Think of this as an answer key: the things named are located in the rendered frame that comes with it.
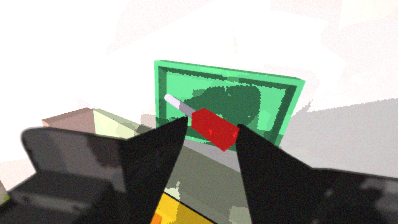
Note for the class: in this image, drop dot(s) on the green tray floor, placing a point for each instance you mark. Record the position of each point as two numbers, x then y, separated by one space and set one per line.
253 103

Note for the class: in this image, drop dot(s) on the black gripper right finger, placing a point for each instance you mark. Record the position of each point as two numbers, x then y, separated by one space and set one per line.
280 189

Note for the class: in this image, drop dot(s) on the red-headed stop pin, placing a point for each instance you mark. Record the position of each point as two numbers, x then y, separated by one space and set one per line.
218 131

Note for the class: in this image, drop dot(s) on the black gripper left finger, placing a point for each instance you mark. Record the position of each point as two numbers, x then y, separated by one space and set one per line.
139 167

